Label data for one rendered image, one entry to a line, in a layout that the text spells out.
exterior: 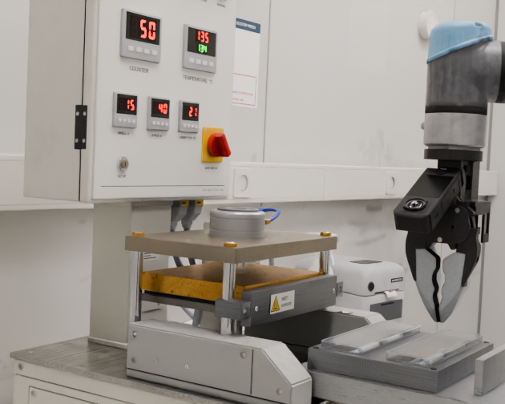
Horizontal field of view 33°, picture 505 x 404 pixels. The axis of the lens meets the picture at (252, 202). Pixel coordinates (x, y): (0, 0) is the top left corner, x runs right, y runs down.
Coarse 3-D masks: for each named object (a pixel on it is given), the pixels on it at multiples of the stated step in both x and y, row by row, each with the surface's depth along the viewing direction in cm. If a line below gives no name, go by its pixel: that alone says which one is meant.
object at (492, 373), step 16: (496, 352) 98; (480, 368) 94; (496, 368) 97; (320, 384) 101; (336, 384) 99; (352, 384) 98; (368, 384) 97; (384, 384) 97; (464, 384) 98; (480, 384) 94; (496, 384) 98; (336, 400) 99; (352, 400) 98; (368, 400) 97; (384, 400) 96; (400, 400) 95; (416, 400) 94; (432, 400) 93; (448, 400) 92; (464, 400) 92; (480, 400) 92; (496, 400) 92
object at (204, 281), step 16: (144, 272) 116; (160, 272) 117; (176, 272) 117; (192, 272) 118; (208, 272) 119; (240, 272) 119; (256, 272) 121; (272, 272) 122; (288, 272) 122; (304, 272) 123; (320, 272) 124; (144, 288) 116; (160, 288) 115; (176, 288) 113; (192, 288) 112; (208, 288) 110; (240, 288) 107; (176, 304) 113; (192, 304) 112; (208, 304) 110
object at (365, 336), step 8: (360, 328) 111; (368, 328) 112; (376, 328) 112; (384, 328) 112; (392, 328) 112; (400, 328) 113; (408, 328) 113; (336, 336) 106; (344, 336) 106; (352, 336) 106; (360, 336) 106; (368, 336) 106; (376, 336) 107; (384, 336) 107; (344, 344) 101; (352, 344) 101; (360, 344) 102; (368, 344) 102
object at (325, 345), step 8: (416, 328) 113; (392, 336) 107; (400, 336) 109; (408, 336) 111; (328, 344) 102; (336, 344) 101; (376, 344) 103; (384, 344) 105; (344, 352) 101; (352, 352) 100; (360, 352) 100; (368, 352) 101
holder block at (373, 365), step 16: (416, 336) 112; (320, 352) 102; (336, 352) 101; (384, 352) 102; (464, 352) 104; (480, 352) 106; (320, 368) 102; (336, 368) 101; (352, 368) 99; (368, 368) 98; (384, 368) 97; (400, 368) 96; (416, 368) 95; (432, 368) 95; (448, 368) 96; (464, 368) 101; (400, 384) 96; (416, 384) 95; (432, 384) 94; (448, 384) 97
